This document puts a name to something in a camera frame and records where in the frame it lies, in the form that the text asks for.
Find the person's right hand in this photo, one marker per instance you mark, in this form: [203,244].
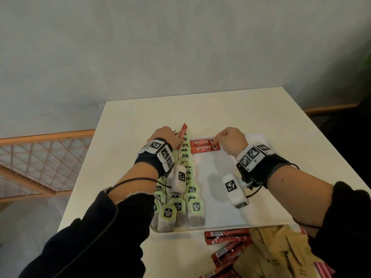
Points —
[232,140]

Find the person's left hand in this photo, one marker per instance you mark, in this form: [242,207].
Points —
[166,136]

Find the white tray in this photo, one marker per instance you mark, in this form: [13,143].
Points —
[261,205]

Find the rows of laid tea bags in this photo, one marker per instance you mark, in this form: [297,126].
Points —
[168,214]

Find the pile of red coffee sachets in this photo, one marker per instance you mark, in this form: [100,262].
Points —
[226,237]

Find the pile of brown sugar packets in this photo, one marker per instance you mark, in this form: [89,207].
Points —
[275,249]

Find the red stirrer sticks bundle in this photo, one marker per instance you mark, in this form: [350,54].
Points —
[324,269]

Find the person's right forearm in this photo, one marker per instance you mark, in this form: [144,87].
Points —
[298,193]

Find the person's left forearm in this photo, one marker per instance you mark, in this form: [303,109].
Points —
[136,173]

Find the person's black top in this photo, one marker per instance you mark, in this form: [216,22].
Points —
[87,243]

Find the black left wristband marker tags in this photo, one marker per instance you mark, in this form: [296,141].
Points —
[156,146]

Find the wooden lattice screen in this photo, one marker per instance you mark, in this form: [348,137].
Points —
[43,137]

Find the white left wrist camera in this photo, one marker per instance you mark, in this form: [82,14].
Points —
[179,176]

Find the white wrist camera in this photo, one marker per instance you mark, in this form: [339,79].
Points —
[179,176]
[232,188]

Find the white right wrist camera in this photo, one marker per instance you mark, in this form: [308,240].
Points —
[232,188]

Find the wooden wall rail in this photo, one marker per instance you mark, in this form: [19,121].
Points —
[330,108]

